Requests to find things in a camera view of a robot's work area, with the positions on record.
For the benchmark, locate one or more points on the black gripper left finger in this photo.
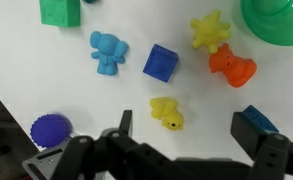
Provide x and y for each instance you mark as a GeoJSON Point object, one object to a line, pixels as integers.
{"type": "Point", "coordinates": [112, 156]}

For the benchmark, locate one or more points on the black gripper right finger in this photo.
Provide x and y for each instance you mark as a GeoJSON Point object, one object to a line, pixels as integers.
{"type": "Point", "coordinates": [276, 156]}

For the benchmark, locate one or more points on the orange toy figure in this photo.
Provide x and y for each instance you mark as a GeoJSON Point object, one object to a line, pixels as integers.
{"type": "Point", "coordinates": [234, 66]}

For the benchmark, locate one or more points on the blue toy cube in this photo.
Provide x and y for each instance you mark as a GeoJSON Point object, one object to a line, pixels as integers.
{"type": "Point", "coordinates": [259, 120]}
{"type": "Point", "coordinates": [161, 62]}

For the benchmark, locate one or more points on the yellow toy bear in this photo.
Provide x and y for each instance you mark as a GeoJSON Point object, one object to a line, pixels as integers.
{"type": "Point", "coordinates": [168, 113]}

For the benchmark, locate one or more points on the light blue toy elephant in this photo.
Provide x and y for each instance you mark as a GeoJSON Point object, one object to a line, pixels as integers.
{"type": "Point", "coordinates": [107, 53]}

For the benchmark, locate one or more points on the green plastic bowl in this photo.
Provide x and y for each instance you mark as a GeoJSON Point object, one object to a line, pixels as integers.
{"type": "Point", "coordinates": [279, 20]}

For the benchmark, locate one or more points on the yellow spiky toy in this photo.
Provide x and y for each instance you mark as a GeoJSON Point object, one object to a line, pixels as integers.
{"type": "Point", "coordinates": [209, 30]}

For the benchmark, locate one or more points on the green toy cube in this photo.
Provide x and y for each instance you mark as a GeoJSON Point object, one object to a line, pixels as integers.
{"type": "Point", "coordinates": [60, 12]}

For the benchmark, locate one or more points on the purple spiky ball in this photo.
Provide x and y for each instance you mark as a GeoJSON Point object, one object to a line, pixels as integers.
{"type": "Point", "coordinates": [50, 130]}

